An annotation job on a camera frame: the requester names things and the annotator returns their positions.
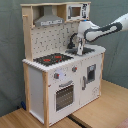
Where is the grey ice dispenser panel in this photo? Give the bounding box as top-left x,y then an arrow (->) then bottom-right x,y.
87,65 -> 96,83

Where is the toy oven door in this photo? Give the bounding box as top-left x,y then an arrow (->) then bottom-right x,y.
56,81 -> 74,111

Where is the grey fridge door handle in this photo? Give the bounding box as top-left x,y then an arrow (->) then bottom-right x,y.
82,76 -> 86,90

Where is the toy microwave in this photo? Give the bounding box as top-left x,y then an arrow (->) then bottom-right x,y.
67,3 -> 90,21

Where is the grey toy sink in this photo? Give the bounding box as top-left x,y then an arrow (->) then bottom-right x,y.
65,47 -> 95,56

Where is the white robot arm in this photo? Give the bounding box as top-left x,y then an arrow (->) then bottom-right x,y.
77,13 -> 128,55

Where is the wooden toy kitchen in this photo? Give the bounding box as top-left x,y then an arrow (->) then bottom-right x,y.
22,2 -> 105,127

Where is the black red stovetop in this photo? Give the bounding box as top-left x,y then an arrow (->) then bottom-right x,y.
34,53 -> 70,66

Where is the red stove knob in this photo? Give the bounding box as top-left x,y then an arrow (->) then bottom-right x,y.
54,73 -> 60,79
71,66 -> 78,73

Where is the grey range hood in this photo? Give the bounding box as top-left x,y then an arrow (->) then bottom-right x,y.
35,5 -> 64,27

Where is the black toy faucet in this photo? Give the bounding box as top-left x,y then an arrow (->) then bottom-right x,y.
67,33 -> 78,49

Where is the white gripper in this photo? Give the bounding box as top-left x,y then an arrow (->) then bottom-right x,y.
77,33 -> 85,55

